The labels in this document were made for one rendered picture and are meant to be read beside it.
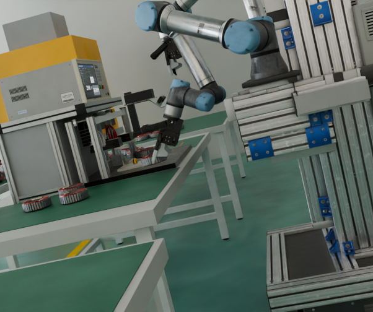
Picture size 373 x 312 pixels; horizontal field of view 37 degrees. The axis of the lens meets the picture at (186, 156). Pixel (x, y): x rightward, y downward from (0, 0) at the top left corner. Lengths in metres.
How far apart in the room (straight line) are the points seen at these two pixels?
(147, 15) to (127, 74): 5.83
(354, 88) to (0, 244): 1.31
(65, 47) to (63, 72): 3.76
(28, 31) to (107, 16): 1.71
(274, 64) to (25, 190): 1.24
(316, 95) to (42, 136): 1.20
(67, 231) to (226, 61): 6.33
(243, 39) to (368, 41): 0.55
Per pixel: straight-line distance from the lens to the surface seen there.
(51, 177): 2.54
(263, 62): 2.18
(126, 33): 8.09
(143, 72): 8.02
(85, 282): 1.12
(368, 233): 2.50
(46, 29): 6.72
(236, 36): 2.06
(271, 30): 2.20
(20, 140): 2.57
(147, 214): 1.65
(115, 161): 2.87
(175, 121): 2.28
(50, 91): 2.63
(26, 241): 1.78
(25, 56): 6.53
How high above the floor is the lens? 1.06
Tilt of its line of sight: 7 degrees down
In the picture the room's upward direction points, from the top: 14 degrees counter-clockwise
